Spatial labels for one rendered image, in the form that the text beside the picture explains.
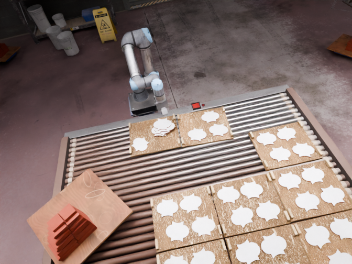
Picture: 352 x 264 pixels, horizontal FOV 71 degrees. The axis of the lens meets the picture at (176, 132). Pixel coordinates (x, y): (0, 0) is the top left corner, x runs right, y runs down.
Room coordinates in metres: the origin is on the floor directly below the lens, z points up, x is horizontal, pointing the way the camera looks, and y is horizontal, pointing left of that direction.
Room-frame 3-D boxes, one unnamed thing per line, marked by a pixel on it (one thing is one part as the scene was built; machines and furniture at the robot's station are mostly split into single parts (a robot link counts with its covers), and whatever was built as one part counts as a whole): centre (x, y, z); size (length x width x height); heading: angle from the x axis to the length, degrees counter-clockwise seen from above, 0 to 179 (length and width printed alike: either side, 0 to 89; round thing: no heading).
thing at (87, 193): (0.71, 0.72, 1.03); 0.50 x 0.50 x 0.02; 38
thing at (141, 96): (1.83, 0.26, 1.00); 0.15 x 0.15 x 0.10
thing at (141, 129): (1.34, 0.19, 0.93); 0.41 x 0.35 x 0.02; 90
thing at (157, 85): (1.38, 0.06, 1.38); 0.09 x 0.08 x 0.11; 7
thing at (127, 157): (1.20, -0.06, 0.90); 1.95 x 0.05 x 0.05; 91
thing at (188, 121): (1.32, -0.24, 0.93); 0.41 x 0.35 x 0.02; 88
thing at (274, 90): (1.57, -0.05, 0.89); 2.08 x 0.08 x 0.06; 91
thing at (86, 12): (5.64, 1.28, 0.22); 0.40 x 0.31 x 0.16; 94
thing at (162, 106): (1.35, 0.06, 1.23); 0.12 x 0.09 x 0.16; 9
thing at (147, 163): (1.10, -0.06, 0.90); 1.95 x 0.05 x 0.05; 91
